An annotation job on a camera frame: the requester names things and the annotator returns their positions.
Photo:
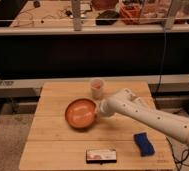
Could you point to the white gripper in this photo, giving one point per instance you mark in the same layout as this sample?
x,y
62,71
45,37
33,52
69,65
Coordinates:
x,y
104,109

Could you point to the metal vertical post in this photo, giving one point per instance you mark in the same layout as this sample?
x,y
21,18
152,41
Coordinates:
x,y
76,14

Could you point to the translucent plastic cup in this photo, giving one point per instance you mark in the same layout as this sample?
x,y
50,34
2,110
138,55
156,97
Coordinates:
x,y
96,87

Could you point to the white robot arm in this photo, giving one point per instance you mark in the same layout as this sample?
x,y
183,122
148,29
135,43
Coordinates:
x,y
126,103

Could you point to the orange ceramic bowl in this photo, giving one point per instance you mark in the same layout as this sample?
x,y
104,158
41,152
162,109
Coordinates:
x,y
80,113

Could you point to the black rectangular box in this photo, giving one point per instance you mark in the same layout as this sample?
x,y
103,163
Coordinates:
x,y
101,156

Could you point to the orange basket on bench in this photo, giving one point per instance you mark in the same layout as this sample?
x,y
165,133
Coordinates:
x,y
130,14

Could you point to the black cloth on bench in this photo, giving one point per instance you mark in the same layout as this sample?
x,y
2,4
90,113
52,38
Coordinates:
x,y
107,17

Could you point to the blue sponge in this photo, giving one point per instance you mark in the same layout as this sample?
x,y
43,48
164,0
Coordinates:
x,y
145,146

